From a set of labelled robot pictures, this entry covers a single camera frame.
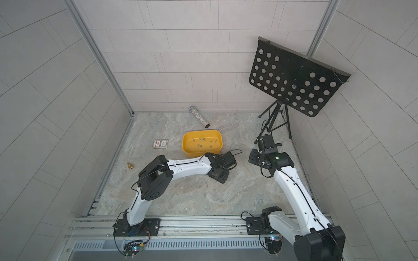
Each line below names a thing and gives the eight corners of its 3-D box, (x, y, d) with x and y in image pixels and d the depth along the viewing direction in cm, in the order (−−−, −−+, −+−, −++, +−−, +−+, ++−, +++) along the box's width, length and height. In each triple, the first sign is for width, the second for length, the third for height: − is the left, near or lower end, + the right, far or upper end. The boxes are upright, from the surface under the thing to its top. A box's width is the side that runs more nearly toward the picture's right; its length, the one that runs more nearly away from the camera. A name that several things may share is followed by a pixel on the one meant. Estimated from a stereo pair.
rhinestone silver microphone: (206, 129, 109) (205, 126, 107) (189, 110, 121) (188, 107, 118) (210, 126, 111) (210, 123, 108) (193, 108, 122) (193, 105, 119)
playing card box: (152, 148, 99) (151, 146, 98) (154, 141, 103) (153, 139, 101) (166, 148, 99) (165, 146, 98) (168, 141, 103) (167, 139, 101)
